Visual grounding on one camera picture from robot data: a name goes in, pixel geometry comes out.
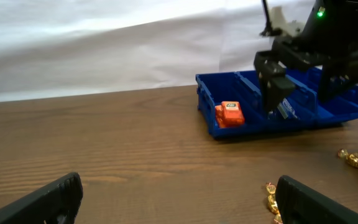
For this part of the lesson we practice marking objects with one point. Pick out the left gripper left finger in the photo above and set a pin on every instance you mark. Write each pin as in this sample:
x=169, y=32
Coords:
x=51, y=202

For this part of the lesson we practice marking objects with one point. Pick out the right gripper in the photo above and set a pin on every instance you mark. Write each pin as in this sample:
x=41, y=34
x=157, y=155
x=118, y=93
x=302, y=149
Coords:
x=309, y=59

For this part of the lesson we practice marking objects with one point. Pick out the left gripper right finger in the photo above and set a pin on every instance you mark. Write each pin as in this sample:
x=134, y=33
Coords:
x=306, y=205

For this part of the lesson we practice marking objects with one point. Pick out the blue candy pack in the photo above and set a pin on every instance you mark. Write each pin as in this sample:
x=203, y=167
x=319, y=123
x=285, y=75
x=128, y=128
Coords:
x=288, y=109

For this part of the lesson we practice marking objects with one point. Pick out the gold candy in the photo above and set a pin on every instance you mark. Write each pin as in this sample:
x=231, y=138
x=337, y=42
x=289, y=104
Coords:
x=356, y=159
x=271, y=202

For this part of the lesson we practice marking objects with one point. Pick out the orange candy box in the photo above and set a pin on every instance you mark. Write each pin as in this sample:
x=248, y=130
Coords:
x=218, y=119
x=232, y=115

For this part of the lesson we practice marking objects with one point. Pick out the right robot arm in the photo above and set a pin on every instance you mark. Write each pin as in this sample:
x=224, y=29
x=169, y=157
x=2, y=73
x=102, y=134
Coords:
x=337, y=28

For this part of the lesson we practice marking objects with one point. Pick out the blue tray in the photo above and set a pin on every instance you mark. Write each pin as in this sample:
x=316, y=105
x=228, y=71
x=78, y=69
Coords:
x=228, y=87

